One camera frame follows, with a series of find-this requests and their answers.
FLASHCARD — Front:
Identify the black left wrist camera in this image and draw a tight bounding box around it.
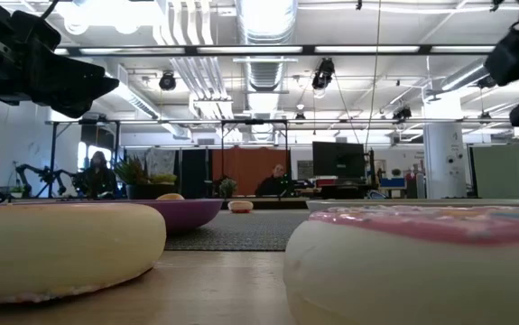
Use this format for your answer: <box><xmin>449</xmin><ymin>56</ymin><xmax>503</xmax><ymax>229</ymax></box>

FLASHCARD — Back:
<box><xmin>9</xmin><ymin>9</ymin><xmax>62</xmax><ymax>52</ymax></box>

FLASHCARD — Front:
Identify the grey hanging cloth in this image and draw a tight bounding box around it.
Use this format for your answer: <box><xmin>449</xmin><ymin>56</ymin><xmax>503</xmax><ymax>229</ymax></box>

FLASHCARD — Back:
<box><xmin>144</xmin><ymin>147</ymin><xmax>177</xmax><ymax>177</ymax></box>

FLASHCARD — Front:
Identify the orange curtain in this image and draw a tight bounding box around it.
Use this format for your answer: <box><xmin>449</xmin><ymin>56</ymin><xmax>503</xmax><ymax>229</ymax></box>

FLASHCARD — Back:
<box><xmin>211</xmin><ymin>147</ymin><xmax>292</xmax><ymax>197</ymax></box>

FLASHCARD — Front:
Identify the blue box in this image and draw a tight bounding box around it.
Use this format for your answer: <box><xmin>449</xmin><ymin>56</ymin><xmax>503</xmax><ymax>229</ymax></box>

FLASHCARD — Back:
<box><xmin>379</xmin><ymin>177</ymin><xmax>407</xmax><ymax>190</ymax></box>

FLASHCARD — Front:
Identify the low black platform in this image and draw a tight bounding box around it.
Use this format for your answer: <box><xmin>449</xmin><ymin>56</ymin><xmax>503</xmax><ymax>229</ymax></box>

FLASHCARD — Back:
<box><xmin>220</xmin><ymin>197</ymin><xmax>310</xmax><ymax>210</ymax></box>

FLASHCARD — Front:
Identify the black overhead rig bar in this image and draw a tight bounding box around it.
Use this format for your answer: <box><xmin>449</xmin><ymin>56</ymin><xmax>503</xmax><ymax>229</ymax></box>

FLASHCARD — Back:
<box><xmin>55</xmin><ymin>43</ymin><xmax>497</xmax><ymax>57</ymax></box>

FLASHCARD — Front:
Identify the small potted plant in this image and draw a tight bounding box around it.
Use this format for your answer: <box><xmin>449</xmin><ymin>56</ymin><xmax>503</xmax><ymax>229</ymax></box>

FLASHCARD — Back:
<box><xmin>218</xmin><ymin>177</ymin><xmax>238</xmax><ymax>199</ymax></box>

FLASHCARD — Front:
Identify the pink frosted toy donut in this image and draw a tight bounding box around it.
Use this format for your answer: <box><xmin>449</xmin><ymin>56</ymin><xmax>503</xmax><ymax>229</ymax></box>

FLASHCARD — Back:
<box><xmin>283</xmin><ymin>205</ymin><xmax>519</xmax><ymax>325</ymax></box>

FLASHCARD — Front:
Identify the person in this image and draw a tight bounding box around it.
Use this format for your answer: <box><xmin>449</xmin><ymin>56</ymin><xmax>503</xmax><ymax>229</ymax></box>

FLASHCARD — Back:
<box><xmin>255</xmin><ymin>163</ymin><xmax>294</xmax><ymax>198</ymax></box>
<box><xmin>79</xmin><ymin>151</ymin><xmax>119</xmax><ymax>200</ymax></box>

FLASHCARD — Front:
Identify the pale green partition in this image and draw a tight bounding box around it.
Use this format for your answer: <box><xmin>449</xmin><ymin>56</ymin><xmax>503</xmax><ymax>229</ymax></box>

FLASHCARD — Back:
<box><xmin>469</xmin><ymin>144</ymin><xmax>519</xmax><ymax>200</ymax></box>

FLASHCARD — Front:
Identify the white plate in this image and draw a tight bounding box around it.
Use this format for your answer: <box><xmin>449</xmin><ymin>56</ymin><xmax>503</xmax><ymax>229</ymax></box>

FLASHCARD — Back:
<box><xmin>306</xmin><ymin>198</ymin><xmax>519</xmax><ymax>214</ymax></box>

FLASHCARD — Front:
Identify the black metal frame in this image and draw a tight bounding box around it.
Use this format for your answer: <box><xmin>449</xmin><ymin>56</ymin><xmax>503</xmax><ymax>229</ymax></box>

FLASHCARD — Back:
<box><xmin>44</xmin><ymin>118</ymin><xmax>123</xmax><ymax>199</ymax></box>
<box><xmin>219</xmin><ymin>118</ymin><xmax>290</xmax><ymax>200</ymax></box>

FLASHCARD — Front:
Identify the plain yellow toy donut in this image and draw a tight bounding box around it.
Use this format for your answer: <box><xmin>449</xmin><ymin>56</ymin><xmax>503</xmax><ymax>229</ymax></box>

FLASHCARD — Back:
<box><xmin>0</xmin><ymin>201</ymin><xmax>168</xmax><ymax>305</ymax></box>

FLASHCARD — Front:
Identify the black monitor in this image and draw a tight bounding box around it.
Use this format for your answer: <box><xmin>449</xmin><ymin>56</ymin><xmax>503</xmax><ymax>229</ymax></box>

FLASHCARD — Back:
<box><xmin>311</xmin><ymin>141</ymin><xmax>366</xmax><ymax>180</ymax></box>

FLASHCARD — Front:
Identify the thin hanging cable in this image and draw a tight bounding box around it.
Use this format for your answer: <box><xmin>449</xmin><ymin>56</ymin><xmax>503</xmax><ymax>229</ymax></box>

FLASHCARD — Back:
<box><xmin>364</xmin><ymin>0</ymin><xmax>383</xmax><ymax>153</ymax></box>

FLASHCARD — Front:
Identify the dark wall board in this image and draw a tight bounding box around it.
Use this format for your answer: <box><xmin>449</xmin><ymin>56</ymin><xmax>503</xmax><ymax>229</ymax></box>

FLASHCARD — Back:
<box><xmin>297</xmin><ymin>160</ymin><xmax>314</xmax><ymax>181</ymax></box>

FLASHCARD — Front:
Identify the white round pillar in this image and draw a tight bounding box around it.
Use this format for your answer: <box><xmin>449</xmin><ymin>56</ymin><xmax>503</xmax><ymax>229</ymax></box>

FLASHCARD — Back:
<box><xmin>422</xmin><ymin>97</ymin><xmax>468</xmax><ymax>200</ymax></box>

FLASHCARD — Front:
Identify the black plant pot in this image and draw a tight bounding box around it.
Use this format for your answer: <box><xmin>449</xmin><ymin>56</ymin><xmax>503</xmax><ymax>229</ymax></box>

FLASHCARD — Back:
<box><xmin>125</xmin><ymin>182</ymin><xmax>180</xmax><ymax>200</ymax></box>

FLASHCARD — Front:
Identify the large green potted plant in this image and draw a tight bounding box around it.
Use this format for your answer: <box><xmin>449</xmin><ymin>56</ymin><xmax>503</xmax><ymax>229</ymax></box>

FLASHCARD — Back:
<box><xmin>114</xmin><ymin>155</ymin><xmax>150</xmax><ymax>186</ymax></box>

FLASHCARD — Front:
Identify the purple plate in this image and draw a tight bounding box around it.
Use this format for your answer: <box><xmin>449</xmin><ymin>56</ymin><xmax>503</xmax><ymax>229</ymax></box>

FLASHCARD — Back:
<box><xmin>0</xmin><ymin>198</ymin><xmax>225</xmax><ymax>235</ymax></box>

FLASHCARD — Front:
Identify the yellow green plant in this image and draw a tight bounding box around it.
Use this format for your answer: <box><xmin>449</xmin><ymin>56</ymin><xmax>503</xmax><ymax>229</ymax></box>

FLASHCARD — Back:
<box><xmin>149</xmin><ymin>173</ymin><xmax>179</xmax><ymax>185</ymax></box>

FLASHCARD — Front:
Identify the grey woven table mat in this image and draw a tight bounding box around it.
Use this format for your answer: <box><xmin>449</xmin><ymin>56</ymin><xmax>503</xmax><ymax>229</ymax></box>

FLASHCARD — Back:
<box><xmin>163</xmin><ymin>209</ymin><xmax>310</xmax><ymax>252</ymax></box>

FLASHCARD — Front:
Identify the red frosted toy donut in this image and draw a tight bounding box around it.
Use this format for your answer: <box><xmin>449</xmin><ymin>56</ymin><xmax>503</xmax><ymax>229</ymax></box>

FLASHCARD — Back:
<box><xmin>227</xmin><ymin>200</ymin><xmax>255</xmax><ymax>214</ymax></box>

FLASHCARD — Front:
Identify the silver ceiling duct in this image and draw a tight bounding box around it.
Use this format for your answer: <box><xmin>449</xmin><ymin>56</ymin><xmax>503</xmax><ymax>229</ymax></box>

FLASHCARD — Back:
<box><xmin>235</xmin><ymin>0</ymin><xmax>300</xmax><ymax>92</ymax></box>

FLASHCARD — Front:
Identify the black curtain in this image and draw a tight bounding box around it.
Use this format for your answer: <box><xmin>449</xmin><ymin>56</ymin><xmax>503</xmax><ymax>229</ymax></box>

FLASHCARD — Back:
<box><xmin>180</xmin><ymin>148</ymin><xmax>209</xmax><ymax>199</ymax></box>

